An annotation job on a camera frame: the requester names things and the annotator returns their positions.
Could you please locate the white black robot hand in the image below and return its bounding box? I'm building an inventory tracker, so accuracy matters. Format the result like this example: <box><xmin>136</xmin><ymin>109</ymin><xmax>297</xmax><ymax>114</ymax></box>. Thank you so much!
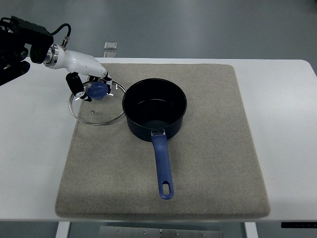
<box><xmin>44</xmin><ymin>44</ymin><xmax>112</xmax><ymax>102</ymax></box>

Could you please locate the glass pot lid blue knob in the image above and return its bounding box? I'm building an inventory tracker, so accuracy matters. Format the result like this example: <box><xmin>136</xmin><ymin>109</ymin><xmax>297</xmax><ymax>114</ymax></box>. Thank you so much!
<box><xmin>68</xmin><ymin>81</ymin><xmax>126</xmax><ymax>125</ymax></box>

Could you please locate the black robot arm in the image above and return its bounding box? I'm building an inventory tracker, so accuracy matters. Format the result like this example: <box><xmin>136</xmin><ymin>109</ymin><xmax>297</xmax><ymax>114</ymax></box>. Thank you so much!
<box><xmin>0</xmin><ymin>16</ymin><xmax>71</xmax><ymax>85</ymax></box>

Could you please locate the lower floor metal plate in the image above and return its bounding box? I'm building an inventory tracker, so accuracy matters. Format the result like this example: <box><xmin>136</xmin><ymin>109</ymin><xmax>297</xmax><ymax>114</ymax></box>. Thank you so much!
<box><xmin>104</xmin><ymin>51</ymin><xmax>117</xmax><ymax>58</ymax></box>

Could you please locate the floor metal plate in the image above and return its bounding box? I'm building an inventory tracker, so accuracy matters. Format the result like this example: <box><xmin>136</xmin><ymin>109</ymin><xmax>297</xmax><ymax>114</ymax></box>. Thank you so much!
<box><xmin>104</xmin><ymin>42</ymin><xmax>117</xmax><ymax>50</ymax></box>
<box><xmin>104</xmin><ymin>51</ymin><xmax>117</xmax><ymax>58</ymax></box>

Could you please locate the upper floor metal plate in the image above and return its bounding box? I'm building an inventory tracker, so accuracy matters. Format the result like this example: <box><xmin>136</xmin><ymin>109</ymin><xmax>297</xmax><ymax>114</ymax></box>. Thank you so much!
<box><xmin>104</xmin><ymin>42</ymin><xmax>117</xmax><ymax>50</ymax></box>

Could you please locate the beige felt mat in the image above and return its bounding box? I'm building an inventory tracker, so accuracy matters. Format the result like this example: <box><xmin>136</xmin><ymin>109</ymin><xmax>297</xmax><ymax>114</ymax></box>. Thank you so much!
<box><xmin>55</xmin><ymin>63</ymin><xmax>270</xmax><ymax>220</ymax></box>

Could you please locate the white left table leg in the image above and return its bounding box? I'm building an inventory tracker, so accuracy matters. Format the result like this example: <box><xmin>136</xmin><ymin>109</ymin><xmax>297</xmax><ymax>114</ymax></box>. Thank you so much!
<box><xmin>55</xmin><ymin>222</ymin><xmax>71</xmax><ymax>238</ymax></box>

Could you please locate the white table leg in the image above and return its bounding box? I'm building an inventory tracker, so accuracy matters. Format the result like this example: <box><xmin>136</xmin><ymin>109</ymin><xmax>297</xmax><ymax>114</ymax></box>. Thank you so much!
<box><xmin>244</xmin><ymin>222</ymin><xmax>259</xmax><ymax>238</ymax></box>
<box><xmin>55</xmin><ymin>222</ymin><xmax>71</xmax><ymax>238</ymax></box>

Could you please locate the white right table leg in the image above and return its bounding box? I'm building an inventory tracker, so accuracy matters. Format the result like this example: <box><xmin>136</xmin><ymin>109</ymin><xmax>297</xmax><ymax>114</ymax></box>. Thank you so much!
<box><xmin>244</xmin><ymin>222</ymin><xmax>259</xmax><ymax>238</ymax></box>

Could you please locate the black table control panel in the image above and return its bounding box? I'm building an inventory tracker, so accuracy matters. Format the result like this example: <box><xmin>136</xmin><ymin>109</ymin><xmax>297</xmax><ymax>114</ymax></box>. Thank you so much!
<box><xmin>281</xmin><ymin>222</ymin><xmax>317</xmax><ymax>229</ymax></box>

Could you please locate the dark blue saucepan blue handle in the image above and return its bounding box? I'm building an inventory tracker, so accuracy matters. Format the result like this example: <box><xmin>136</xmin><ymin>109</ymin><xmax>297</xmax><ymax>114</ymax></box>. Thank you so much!
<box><xmin>122</xmin><ymin>78</ymin><xmax>187</xmax><ymax>200</ymax></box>

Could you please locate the grey metal base plate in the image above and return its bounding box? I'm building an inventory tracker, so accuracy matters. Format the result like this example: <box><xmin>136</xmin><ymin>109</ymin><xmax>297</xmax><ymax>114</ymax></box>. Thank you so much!
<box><xmin>99</xmin><ymin>226</ymin><xmax>223</xmax><ymax>238</ymax></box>

